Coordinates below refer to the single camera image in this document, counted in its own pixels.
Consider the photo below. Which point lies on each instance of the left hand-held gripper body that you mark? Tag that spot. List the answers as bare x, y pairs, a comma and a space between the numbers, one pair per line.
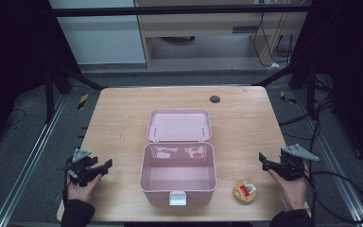
80, 170

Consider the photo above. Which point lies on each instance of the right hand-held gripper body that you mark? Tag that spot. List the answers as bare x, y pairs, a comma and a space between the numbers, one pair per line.
291, 167

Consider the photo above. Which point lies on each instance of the round yellow snack container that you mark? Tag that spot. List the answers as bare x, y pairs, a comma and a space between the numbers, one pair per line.
245, 191

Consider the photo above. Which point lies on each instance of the pink plastic storage box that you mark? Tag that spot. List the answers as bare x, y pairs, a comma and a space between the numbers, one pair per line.
178, 176

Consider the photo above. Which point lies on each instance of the person's left hand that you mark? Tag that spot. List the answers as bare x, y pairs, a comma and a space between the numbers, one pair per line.
82, 192

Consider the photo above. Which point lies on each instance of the person's right hand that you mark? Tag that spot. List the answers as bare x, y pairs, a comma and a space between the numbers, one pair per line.
294, 194

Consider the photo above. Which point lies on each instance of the yellow black striped tape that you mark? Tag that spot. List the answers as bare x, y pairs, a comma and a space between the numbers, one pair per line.
287, 98
82, 101

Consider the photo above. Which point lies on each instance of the black metal stand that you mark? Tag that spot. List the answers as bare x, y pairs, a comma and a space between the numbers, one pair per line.
310, 91
48, 91

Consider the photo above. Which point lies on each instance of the dark round table grommet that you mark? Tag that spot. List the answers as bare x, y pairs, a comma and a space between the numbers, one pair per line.
215, 99

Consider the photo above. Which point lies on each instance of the white plug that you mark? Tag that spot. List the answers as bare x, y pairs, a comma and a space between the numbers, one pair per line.
274, 65

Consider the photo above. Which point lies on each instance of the white cabinet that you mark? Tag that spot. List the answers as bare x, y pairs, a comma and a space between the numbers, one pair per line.
100, 41

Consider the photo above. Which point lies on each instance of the black curtain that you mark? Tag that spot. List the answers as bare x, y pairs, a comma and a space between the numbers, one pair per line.
353, 63
12, 63

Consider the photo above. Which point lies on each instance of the light wooden desk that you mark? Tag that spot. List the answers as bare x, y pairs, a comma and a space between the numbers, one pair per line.
201, 26

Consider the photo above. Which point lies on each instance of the black horizontal metal bar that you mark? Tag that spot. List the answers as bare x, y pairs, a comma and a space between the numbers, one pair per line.
170, 11

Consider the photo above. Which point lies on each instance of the aluminium floor rail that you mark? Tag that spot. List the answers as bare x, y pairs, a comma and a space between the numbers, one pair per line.
28, 164
337, 170

